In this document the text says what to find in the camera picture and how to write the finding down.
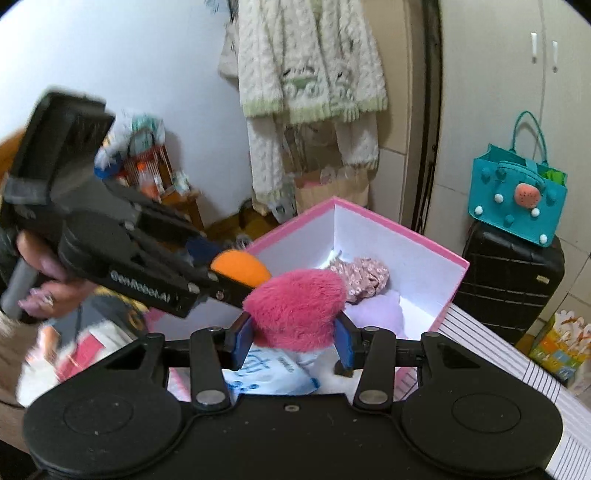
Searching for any striped tablecloth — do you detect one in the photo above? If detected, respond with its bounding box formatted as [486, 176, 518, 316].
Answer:
[396, 301, 591, 480]

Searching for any orange plush ball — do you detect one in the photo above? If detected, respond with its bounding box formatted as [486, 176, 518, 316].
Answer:
[211, 249, 271, 288]

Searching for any white tote bag hanging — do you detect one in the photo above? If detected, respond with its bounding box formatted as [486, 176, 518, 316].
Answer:
[217, 20, 239, 81]

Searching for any person's left hand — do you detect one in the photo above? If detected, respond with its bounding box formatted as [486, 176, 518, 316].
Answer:
[16, 231, 97, 319]

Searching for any wooden side cabinet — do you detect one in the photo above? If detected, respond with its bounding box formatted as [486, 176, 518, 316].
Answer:
[118, 142, 204, 230]

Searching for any white knitted pajama jacket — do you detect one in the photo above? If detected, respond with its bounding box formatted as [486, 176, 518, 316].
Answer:
[238, 1, 388, 124]

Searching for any black clothes rack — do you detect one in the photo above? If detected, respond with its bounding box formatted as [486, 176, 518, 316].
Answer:
[410, 1, 443, 234]

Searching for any pink fluffy pompom keychain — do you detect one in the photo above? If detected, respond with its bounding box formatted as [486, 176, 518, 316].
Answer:
[242, 269, 346, 352]

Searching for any blue wet wipes pack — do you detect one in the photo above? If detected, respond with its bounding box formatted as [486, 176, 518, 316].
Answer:
[222, 346, 320, 397]

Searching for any pink floral scrunchie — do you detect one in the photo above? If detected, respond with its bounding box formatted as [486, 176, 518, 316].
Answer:
[327, 257, 390, 304]

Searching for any pink cardboard box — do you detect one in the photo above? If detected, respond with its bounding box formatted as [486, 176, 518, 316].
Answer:
[146, 195, 471, 402]

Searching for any teal felt handbag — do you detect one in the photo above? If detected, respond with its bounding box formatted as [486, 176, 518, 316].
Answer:
[468, 110, 568, 248]

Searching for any beige wooden wardrobe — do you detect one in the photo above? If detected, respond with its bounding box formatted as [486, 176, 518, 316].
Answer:
[368, 0, 591, 333]

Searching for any orange drink bottle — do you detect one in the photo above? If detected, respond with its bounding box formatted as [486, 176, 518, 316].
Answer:
[137, 162, 159, 200]

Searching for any purple plush toy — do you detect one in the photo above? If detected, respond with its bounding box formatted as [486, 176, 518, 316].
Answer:
[345, 290, 407, 338]

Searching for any black suitcase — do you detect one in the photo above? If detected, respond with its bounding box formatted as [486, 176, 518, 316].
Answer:
[454, 221, 565, 345]

